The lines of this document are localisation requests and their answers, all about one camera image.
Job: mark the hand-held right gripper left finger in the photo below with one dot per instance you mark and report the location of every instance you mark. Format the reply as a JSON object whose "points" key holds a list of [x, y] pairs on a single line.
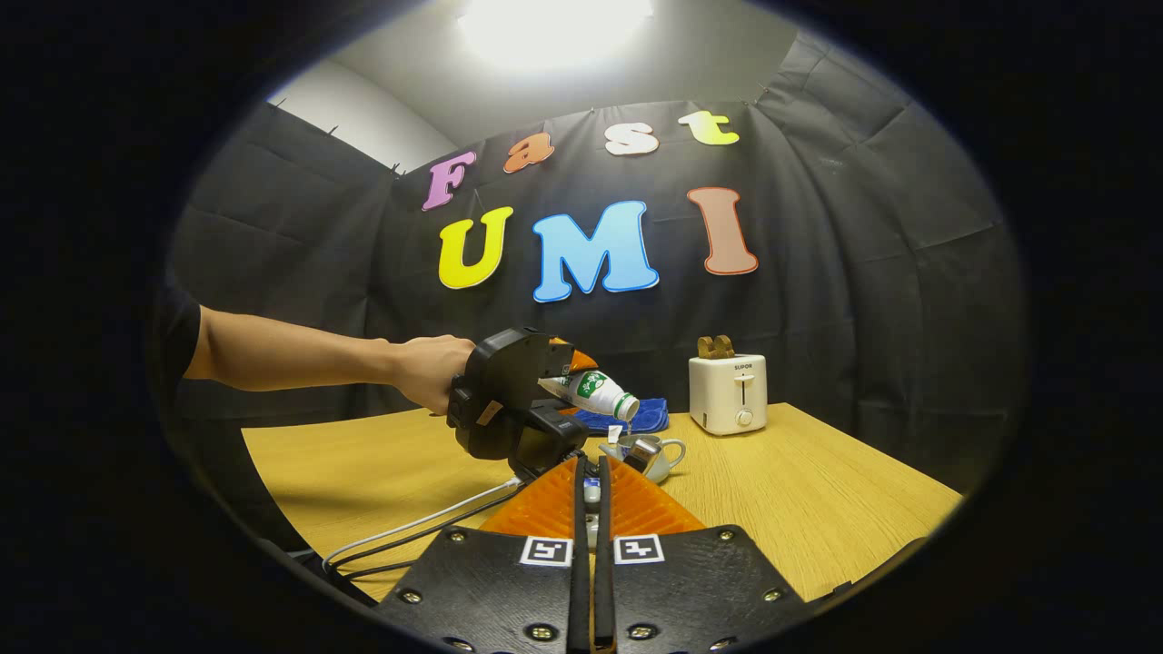
{"points": [[580, 590]]}

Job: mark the white green-label water bottle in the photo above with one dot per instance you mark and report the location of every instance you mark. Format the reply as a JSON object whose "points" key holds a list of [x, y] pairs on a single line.
{"points": [[595, 391]]}

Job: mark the ceiling light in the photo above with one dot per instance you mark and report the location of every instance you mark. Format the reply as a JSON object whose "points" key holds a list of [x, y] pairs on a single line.
{"points": [[554, 27]]}

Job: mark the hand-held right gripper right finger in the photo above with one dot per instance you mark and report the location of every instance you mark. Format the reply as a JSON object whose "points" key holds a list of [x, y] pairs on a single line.
{"points": [[603, 590]]}

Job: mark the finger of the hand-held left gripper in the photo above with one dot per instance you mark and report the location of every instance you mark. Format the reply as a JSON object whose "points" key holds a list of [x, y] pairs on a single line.
{"points": [[577, 359], [559, 431]]}

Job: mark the blue towel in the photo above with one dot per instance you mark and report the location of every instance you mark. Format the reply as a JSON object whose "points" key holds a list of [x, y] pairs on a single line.
{"points": [[645, 416]]}

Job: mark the cream toaster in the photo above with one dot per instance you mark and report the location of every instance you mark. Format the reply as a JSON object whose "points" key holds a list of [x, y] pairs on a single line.
{"points": [[722, 395]]}

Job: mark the white blue-patterned teacup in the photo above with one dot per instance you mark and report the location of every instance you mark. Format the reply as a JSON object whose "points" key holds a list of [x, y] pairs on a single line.
{"points": [[668, 454]]}

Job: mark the person's black shirt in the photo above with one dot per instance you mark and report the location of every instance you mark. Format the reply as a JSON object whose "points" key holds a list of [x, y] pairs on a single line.
{"points": [[177, 336]]}

